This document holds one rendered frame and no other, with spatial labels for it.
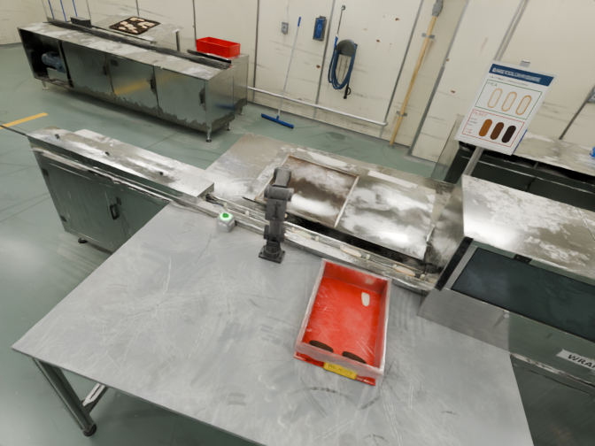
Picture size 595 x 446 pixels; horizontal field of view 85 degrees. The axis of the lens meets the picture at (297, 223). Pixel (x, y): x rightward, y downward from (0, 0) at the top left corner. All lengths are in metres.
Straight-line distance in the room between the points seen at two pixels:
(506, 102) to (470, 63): 2.58
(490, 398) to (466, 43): 3.96
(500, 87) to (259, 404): 1.94
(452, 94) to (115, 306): 4.35
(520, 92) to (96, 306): 2.29
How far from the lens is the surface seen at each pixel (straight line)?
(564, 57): 5.22
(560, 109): 5.37
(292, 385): 1.29
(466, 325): 1.63
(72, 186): 2.64
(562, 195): 3.46
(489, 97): 2.22
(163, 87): 4.67
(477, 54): 4.76
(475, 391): 1.54
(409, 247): 1.83
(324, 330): 1.41
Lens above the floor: 1.98
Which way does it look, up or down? 38 degrees down
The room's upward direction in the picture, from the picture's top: 10 degrees clockwise
